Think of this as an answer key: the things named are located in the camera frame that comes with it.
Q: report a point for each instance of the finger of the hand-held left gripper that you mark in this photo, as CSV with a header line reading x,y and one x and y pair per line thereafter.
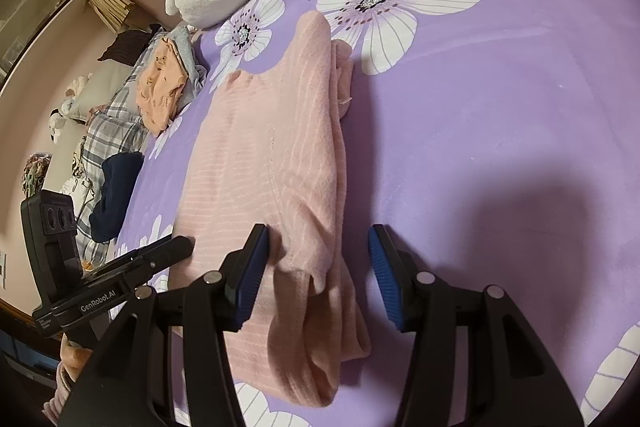
x,y
160,252

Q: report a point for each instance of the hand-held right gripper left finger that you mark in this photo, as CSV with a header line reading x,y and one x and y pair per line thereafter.
x,y
250,277

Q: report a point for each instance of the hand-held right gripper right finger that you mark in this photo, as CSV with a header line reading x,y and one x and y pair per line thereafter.
x,y
387,277

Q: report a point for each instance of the pink knit sweater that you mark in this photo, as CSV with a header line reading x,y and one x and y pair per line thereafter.
x,y
260,147

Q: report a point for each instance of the person's left forearm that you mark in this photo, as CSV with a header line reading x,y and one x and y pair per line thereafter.
x,y
57,399

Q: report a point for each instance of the person's left hand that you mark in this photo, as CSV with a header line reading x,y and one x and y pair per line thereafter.
x,y
75,359

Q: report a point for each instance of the navy blue cloth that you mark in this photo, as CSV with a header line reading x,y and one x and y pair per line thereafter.
x,y
117,192

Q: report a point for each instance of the small white plush toy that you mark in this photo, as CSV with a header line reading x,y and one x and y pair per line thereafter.
x,y
57,124

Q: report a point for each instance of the plaid cloth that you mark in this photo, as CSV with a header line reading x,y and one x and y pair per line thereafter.
x,y
115,127

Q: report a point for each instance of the orange printed folded garment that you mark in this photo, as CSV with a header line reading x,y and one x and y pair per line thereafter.
x,y
160,87

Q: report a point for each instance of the pale grey pillow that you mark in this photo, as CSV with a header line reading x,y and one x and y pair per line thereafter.
x,y
100,89

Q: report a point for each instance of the grey folded garment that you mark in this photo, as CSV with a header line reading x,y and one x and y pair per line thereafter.
x,y
192,67

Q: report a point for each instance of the purple floral bedsheet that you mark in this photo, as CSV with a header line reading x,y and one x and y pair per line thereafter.
x,y
475,107

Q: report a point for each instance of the dark brown cloth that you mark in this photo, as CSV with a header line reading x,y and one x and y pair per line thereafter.
x,y
127,44

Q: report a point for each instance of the white shelf unit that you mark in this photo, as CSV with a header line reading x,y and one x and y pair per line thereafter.
x,y
35,7

